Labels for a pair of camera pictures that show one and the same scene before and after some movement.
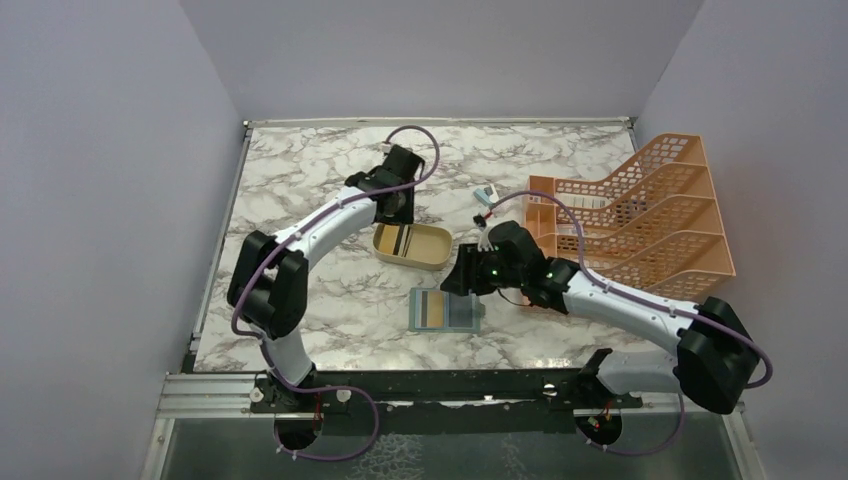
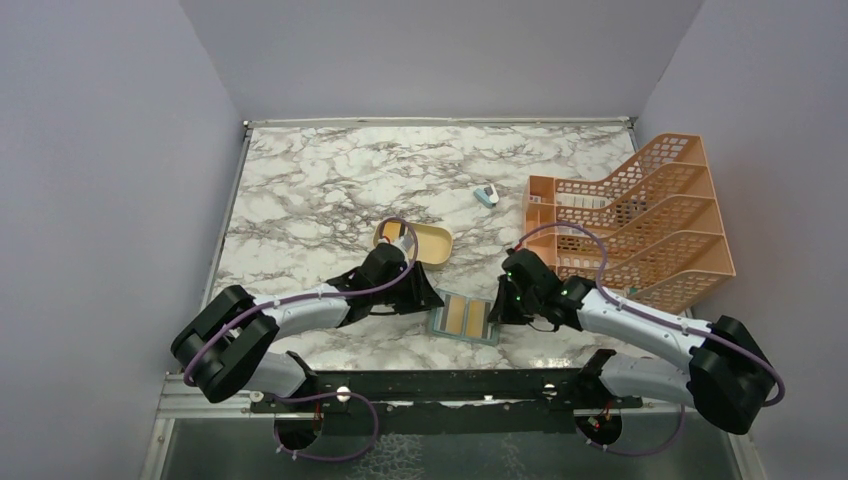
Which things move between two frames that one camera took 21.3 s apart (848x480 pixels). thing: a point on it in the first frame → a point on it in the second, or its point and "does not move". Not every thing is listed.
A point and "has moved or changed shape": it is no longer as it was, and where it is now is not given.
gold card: (435, 309) → (455, 315)
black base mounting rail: (404, 403) does not move
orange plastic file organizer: (655, 224) does not move
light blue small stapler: (487, 195) does not move
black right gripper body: (497, 275) → (513, 306)
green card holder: (434, 310) has moved or changed shape
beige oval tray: (413, 245) does not move
